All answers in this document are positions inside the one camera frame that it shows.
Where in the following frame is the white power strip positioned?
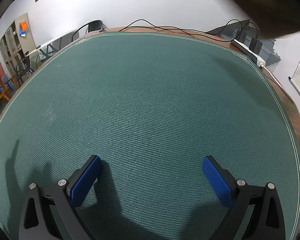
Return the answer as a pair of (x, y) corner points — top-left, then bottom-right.
(231, 39), (265, 67)

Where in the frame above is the white power cable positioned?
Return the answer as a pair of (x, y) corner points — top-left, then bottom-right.
(261, 65), (290, 98)

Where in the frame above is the grey glass-door cabinet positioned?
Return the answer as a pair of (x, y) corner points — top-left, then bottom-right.
(0, 12), (37, 72)

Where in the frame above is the black adapter cable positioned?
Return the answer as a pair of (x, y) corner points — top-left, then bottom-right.
(247, 22), (260, 40)
(220, 19), (243, 40)

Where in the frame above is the glass top table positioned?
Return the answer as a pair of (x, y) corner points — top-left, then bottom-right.
(25, 30), (78, 63)

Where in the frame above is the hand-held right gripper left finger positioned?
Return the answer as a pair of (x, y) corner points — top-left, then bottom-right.
(19, 154), (102, 240)

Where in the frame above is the black metal chair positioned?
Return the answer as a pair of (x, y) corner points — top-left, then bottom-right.
(16, 52), (36, 86)
(76, 20), (106, 40)

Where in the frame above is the long black cable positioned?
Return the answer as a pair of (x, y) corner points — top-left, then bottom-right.
(99, 19), (231, 42)

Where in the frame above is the grey box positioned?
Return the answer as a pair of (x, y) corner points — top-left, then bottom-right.
(206, 19), (282, 73)

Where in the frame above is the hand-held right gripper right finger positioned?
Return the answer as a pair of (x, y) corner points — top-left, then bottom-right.
(202, 155), (285, 240)

